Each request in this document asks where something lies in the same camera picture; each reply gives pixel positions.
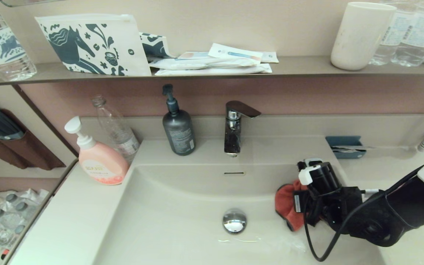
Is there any beige towel rail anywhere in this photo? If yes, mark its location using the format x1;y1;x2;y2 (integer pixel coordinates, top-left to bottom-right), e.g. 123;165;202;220
1;159;79;265

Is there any empty clear plastic bottle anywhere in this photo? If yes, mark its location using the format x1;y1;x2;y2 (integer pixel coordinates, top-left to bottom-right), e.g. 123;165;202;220
92;95;140;164

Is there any white horse print pouch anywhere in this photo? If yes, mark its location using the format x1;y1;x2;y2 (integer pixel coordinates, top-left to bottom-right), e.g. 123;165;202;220
34;14;152;77

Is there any chrome drain stopper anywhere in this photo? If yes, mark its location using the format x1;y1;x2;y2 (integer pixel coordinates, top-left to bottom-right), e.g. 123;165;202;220
222;208;248;234

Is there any dark grey soap dispenser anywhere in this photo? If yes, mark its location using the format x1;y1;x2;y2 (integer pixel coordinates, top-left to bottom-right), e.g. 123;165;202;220
162;84;197;156

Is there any white packet blue stripe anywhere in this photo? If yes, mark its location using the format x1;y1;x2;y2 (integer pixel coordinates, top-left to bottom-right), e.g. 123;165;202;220
208;43;264;62

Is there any small blue print pouch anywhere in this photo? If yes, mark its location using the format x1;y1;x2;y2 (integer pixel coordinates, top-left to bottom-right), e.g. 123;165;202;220
139;32;175;59

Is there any orange microfibre cloth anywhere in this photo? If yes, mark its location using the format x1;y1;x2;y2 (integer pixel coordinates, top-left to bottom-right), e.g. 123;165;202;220
275;180;309;232

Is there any long white plastic packet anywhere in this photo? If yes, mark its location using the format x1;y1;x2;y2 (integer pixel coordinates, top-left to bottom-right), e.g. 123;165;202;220
148;57;262;70

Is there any brown wall shelf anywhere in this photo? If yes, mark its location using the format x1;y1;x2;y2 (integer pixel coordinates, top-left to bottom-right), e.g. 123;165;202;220
0;55;424;87

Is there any tall white tumbler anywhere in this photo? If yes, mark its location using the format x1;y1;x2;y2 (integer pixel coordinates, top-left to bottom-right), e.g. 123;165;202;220
330;2;397;71

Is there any blue plastic tray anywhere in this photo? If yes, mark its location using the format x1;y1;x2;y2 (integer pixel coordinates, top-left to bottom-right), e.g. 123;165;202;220
325;136;366;159

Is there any chrome faucet body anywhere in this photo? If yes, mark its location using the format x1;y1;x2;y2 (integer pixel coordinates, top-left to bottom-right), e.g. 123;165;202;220
224;110;242;157

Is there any deer print water bottle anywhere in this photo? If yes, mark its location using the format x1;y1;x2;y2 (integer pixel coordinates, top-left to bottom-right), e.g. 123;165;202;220
0;0;37;82

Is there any white ceramic sink basin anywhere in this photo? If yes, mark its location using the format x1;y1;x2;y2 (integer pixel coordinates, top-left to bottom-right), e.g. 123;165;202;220
81;136;393;265

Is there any pink detergent pump bottle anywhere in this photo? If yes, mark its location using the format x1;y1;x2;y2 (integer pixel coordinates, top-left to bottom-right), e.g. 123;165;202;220
64;116;130;186

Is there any white label water bottle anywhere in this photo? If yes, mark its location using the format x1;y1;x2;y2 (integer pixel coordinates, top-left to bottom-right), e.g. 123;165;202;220
368;0;416;66
390;0;424;67

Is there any chrome faucet lever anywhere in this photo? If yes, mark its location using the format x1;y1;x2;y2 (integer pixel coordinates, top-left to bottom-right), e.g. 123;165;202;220
225;100;262;119

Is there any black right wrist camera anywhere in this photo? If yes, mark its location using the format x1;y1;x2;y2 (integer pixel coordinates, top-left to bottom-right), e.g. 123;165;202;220
298;158;342;197

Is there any pale pink packet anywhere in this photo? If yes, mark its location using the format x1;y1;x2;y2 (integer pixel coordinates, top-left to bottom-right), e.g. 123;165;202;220
178;52;214;60

